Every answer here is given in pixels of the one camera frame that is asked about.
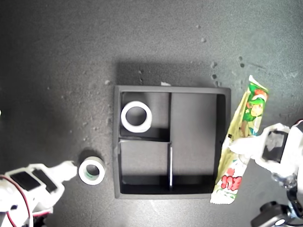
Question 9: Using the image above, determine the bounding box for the red wire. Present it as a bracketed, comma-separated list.
[0, 175, 34, 227]

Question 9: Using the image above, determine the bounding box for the green printed snack bar wrapper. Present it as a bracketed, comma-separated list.
[210, 75, 270, 205]

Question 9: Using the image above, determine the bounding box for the white tape roll green core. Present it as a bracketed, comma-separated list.
[78, 158, 107, 186]

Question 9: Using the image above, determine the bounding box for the black tray with wells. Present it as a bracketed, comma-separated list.
[113, 85, 232, 201]

